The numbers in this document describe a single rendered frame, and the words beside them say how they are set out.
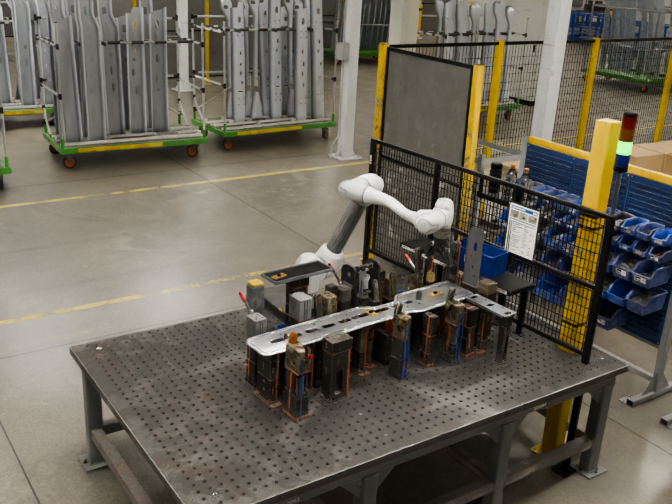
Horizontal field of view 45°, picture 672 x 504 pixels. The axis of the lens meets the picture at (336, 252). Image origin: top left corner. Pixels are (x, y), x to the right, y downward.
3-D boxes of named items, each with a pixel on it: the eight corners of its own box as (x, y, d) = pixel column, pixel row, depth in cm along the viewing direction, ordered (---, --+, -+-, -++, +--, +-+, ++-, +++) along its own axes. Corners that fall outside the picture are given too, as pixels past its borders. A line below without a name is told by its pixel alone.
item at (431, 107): (466, 313, 657) (497, 65, 586) (454, 317, 650) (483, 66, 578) (370, 259, 760) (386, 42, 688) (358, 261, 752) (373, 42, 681)
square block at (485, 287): (480, 344, 453) (488, 285, 440) (470, 338, 459) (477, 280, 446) (490, 340, 458) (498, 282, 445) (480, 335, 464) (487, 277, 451)
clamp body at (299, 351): (296, 425, 368) (299, 354, 355) (278, 410, 379) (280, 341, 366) (314, 418, 374) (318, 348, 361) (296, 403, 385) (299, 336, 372)
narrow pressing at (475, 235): (477, 288, 452) (484, 231, 439) (462, 281, 460) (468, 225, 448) (477, 288, 452) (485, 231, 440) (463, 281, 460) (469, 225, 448)
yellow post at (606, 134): (553, 465, 467) (614, 125, 396) (529, 450, 480) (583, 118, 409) (572, 455, 478) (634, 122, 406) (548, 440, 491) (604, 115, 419)
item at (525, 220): (533, 262, 453) (541, 210, 441) (502, 250, 469) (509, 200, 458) (535, 262, 454) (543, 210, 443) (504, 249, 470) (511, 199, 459)
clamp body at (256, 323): (253, 389, 395) (254, 323, 382) (241, 379, 403) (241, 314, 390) (269, 383, 401) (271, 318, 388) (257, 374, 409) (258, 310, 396)
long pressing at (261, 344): (268, 360, 364) (268, 357, 363) (241, 340, 380) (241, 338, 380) (476, 295, 445) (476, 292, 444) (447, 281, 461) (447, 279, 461)
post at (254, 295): (251, 367, 415) (253, 289, 399) (244, 361, 420) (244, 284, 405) (264, 363, 419) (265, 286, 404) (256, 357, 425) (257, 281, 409)
